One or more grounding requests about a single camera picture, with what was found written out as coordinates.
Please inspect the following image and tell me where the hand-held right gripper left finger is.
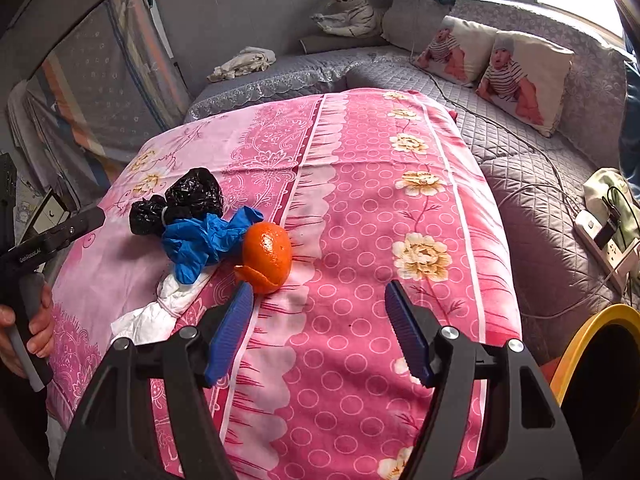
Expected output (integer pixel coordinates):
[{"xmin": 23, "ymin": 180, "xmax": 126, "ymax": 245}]
[{"xmin": 54, "ymin": 282, "xmax": 256, "ymax": 480}]

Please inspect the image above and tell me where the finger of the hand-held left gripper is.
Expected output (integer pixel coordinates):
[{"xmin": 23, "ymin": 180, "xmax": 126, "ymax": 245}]
[{"xmin": 50, "ymin": 206, "xmax": 107, "ymax": 250}]

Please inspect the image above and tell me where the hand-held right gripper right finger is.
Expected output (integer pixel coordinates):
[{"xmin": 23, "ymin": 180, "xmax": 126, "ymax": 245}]
[{"xmin": 384, "ymin": 280, "xmax": 583, "ymax": 480}]

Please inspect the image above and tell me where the small black plastic bag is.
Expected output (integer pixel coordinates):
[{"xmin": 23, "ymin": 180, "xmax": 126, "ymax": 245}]
[{"xmin": 129, "ymin": 198, "xmax": 168, "ymax": 237}]

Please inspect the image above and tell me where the white plastic bag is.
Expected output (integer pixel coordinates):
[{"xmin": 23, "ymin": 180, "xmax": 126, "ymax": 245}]
[{"xmin": 110, "ymin": 272, "xmax": 221, "ymax": 346}]

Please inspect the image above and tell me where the orange peel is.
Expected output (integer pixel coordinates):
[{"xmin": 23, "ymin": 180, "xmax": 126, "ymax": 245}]
[{"xmin": 234, "ymin": 221, "xmax": 293, "ymax": 295}]

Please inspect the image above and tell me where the blue disposable glove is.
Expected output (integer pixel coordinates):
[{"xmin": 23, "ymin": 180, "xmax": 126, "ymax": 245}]
[{"xmin": 161, "ymin": 206, "xmax": 265, "ymax": 285}]

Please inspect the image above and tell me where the large black plastic bag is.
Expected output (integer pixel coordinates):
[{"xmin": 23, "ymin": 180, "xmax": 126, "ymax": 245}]
[{"xmin": 164, "ymin": 167, "xmax": 225, "ymax": 222}]

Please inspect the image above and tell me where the yellow trash bin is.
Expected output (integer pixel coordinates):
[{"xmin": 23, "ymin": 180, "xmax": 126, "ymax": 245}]
[{"xmin": 550, "ymin": 304, "xmax": 640, "ymax": 480}]

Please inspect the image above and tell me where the person's left hand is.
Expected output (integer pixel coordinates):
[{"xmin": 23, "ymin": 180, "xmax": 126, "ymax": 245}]
[{"xmin": 0, "ymin": 282, "xmax": 56, "ymax": 378}]

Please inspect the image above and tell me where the pink floral blanket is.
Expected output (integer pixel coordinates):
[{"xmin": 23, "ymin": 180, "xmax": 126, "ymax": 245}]
[{"xmin": 46, "ymin": 87, "xmax": 523, "ymax": 480}]

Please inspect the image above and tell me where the striped folded mattress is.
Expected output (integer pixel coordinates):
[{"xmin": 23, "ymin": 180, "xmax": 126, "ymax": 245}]
[{"xmin": 7, "ymin": 0, "xmax": 193, "ymax": 211}]

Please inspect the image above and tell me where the grey quilted sofa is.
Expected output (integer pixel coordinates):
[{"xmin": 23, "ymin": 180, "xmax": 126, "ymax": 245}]
[{"xmin": 184, "ymin": 0, "xmax": 640, "ymax": 361}]

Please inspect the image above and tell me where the white power strip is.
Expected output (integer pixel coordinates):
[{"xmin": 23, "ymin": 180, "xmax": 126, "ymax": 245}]
[{"xmin": 574, "ymin": 210, "xmax": 640, "ymax": 281}]

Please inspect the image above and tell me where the white crumpled cloth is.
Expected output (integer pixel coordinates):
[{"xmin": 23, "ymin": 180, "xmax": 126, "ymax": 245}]
[{"xmin": 207, "ymin": 46, "xmax": 277, "ymax": 83}]

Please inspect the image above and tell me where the black charger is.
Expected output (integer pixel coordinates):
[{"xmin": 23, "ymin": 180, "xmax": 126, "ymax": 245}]
[{"xmin": 600, "ymin": 212, "xmax": 626, "ymax": 246}]

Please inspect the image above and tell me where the pale green cloth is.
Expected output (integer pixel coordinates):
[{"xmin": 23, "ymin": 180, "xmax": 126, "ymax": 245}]
[{"xmin": 582, "ymin": 167, "xmax": 640, "ymax": 241}]

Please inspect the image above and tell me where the baby print pillow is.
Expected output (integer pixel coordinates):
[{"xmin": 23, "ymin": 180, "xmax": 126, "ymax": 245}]
[
  {"xmin": 412, "ymin": 15, "xmax": 496, "ymax": 88},
  {"xmin": 475, "ymin": 30, "xmax": 575, "ymax": 138}
]

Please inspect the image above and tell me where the white tiger plush toy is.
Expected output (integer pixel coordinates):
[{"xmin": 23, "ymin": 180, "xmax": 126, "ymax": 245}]
[{"xmin": 311, "ymin": 0, "xmax": 383, "ymax": 38}]

